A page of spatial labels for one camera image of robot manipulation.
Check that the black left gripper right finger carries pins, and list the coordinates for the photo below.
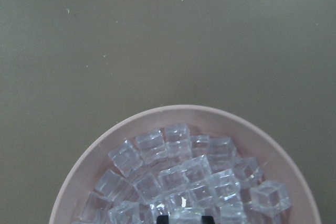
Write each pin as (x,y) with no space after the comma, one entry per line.
(207,220)

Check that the pile of clear ice cubes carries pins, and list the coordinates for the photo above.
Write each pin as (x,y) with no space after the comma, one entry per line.
(170,171)

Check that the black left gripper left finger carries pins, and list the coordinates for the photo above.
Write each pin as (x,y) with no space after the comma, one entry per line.
(162,219)

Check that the pink bowl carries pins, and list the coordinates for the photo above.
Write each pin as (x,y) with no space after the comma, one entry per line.
(249,139)

